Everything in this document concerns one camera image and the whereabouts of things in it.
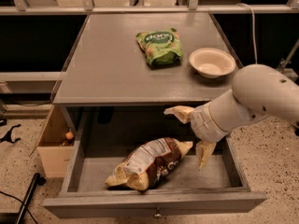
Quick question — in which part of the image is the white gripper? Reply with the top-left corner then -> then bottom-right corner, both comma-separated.
164,101 -> 232,171

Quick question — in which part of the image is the brown chip bag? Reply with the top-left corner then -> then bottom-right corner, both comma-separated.
106,137 -> 193,191

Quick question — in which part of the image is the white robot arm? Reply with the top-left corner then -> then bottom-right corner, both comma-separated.
164,64 -> 299,169

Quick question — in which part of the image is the grey open drawer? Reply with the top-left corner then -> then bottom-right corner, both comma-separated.
42,105 -> 268,219

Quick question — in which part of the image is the green chip bag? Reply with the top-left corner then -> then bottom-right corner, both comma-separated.
135,28 -> 183,67

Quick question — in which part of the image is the white bowl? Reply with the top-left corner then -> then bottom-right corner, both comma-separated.
189,48 -> 236,78

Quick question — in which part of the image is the grey cabinet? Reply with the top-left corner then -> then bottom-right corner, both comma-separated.
53,13 -> 233,138

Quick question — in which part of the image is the orange ball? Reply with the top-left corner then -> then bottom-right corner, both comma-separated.
64,132 -> 74,141

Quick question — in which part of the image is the cardboard box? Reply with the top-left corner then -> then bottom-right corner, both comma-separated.
36,106 -> 73,178

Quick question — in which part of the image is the black stand leg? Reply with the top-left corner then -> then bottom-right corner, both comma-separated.
14,173 -> 46,224

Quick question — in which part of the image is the black clamp tool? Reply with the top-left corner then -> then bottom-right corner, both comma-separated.
0,124 -> 21,144

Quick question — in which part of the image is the white cable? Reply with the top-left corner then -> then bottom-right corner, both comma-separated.
236,2 -> 260,65

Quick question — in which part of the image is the black floor cable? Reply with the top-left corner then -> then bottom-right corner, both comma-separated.
0,189 -> 40,224

